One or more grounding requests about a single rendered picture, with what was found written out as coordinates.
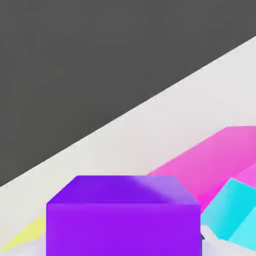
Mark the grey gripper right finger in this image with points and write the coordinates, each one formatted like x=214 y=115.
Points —
x=216 y=248

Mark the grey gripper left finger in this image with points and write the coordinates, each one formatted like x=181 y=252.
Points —
x=30 y=249

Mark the small purple cube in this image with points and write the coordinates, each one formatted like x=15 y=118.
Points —
x=122 y=226

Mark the small cyan cube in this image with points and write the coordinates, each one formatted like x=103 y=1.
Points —
x=234 y=208

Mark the large yellow box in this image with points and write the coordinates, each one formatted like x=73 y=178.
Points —
x=30 y=232

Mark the large pink box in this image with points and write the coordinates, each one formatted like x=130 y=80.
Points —
x=210 y=160

